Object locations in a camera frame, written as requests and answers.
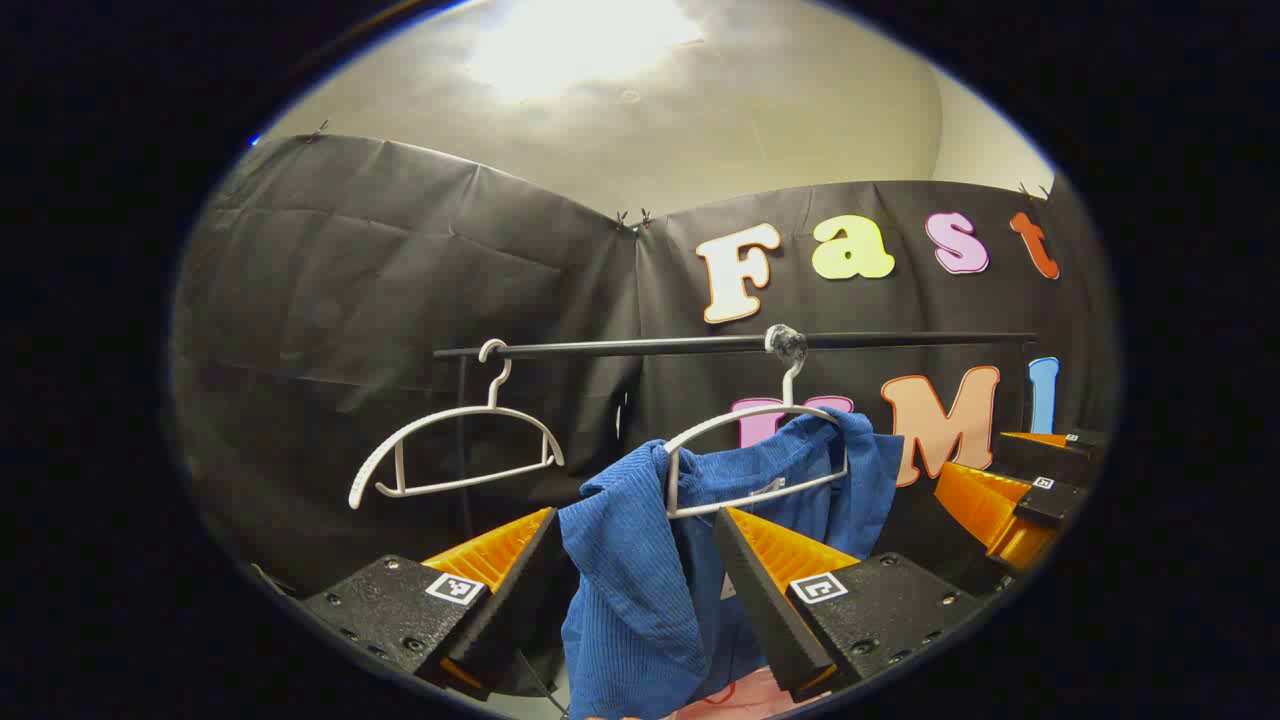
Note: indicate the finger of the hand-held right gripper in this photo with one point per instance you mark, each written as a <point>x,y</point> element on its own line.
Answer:
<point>1045,503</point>
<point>1045,458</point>

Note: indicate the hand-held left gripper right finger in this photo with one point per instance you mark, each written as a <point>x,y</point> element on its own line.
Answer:
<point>880,610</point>

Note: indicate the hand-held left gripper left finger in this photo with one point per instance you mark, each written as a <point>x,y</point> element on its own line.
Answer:
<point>400,615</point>

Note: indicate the blue ribbed garment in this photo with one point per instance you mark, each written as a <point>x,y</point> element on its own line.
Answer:
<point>630,580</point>

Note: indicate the white plastic hanger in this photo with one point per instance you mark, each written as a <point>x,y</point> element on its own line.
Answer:
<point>492,407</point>

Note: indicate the white hanger with taped hook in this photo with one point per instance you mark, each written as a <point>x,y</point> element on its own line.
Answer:
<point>788,380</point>

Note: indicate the black clothes rack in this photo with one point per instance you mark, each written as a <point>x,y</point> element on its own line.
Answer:
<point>640,346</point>

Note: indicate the black backdrop cloth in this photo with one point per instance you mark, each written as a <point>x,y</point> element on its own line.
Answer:
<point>300,300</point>

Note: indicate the ceiling light panel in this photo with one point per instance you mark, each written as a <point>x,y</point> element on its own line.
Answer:
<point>570,40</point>

